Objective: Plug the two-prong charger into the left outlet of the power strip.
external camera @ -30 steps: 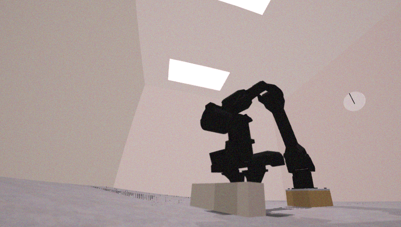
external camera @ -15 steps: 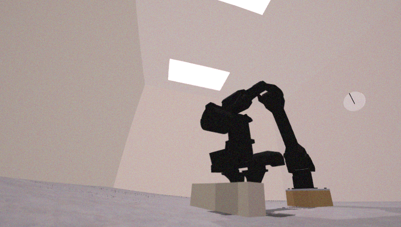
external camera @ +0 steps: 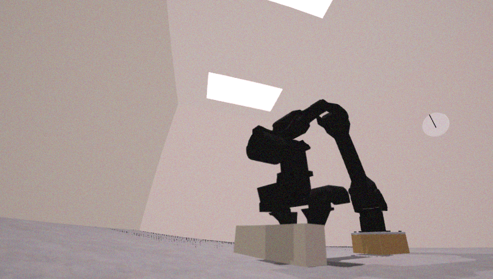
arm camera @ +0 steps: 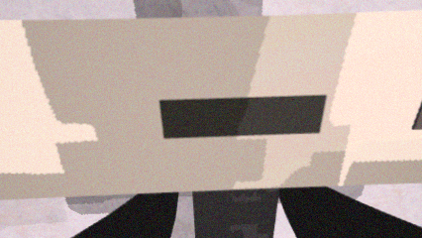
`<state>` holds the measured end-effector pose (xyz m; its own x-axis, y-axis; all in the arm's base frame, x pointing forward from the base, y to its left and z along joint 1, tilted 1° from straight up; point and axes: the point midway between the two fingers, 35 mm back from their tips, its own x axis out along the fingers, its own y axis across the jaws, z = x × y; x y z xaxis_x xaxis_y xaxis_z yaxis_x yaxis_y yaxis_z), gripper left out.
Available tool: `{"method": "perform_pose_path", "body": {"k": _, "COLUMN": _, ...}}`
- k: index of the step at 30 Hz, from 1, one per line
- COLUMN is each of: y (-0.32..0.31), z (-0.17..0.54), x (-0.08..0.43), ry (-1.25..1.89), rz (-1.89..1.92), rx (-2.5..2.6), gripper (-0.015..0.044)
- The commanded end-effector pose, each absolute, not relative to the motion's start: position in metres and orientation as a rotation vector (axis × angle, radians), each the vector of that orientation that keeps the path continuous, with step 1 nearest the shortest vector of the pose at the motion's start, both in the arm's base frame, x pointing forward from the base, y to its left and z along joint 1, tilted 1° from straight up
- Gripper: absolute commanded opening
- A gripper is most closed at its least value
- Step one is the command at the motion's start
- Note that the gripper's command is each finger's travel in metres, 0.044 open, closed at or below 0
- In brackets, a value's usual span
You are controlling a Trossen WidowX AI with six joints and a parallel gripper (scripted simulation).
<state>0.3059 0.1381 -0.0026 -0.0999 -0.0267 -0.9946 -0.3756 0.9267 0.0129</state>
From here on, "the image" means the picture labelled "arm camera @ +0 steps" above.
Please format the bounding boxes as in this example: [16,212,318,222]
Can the black two-prong charger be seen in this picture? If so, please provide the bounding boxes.
[192,187,279,238]

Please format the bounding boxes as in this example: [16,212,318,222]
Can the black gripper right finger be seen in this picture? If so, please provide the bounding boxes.
[278,185,422,238]

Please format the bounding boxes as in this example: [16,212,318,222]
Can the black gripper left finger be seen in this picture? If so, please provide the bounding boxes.
[70,191,179,238]

